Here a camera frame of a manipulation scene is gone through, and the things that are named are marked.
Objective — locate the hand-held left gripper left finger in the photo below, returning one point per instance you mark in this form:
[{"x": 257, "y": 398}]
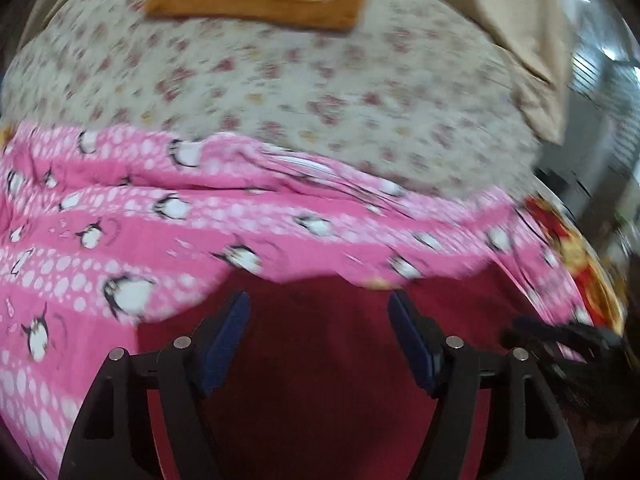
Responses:
[{"x": 222, "y": 342}]

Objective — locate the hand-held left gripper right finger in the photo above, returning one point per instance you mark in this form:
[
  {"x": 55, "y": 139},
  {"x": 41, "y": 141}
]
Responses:
[{"x": 416, "y": 342}]

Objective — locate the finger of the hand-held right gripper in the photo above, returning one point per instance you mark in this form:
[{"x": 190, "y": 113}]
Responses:
[{"x": 545, "y": 332}]

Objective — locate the dark red knit shirt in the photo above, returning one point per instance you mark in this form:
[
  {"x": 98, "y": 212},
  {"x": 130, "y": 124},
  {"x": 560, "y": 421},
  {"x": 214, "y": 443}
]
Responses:
[{"x": 320, "y": 360}]

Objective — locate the red yellow printed blanket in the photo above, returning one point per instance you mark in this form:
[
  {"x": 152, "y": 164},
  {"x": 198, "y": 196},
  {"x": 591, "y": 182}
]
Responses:
[{"x": 575, "y": 255}]

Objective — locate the pink penguin print blanket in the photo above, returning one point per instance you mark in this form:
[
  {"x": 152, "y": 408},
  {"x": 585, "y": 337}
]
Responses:
[{"x": 150, "y": 240}]

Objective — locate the floral bed sheet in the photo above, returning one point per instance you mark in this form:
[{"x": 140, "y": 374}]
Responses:
[{"x": 300, "y": 80}]

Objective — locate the orange yellow printed cloth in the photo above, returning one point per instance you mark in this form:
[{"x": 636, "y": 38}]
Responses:
[{"x": 5, "y": 136}]

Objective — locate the beige cloth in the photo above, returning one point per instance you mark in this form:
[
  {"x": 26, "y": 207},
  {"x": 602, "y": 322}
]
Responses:
[{"x": 530, "y": 25}]

